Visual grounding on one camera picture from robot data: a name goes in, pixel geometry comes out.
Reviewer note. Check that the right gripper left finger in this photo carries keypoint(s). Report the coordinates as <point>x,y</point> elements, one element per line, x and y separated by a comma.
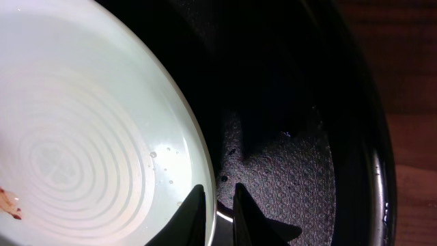
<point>187,227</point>

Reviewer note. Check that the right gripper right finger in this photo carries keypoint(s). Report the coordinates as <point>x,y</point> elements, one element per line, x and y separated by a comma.
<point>250,226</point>

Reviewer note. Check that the light blue plate top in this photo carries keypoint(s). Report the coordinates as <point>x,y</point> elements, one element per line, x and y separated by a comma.
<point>98,144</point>

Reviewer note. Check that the round black tray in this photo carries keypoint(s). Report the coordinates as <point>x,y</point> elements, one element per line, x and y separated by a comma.
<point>287,107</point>

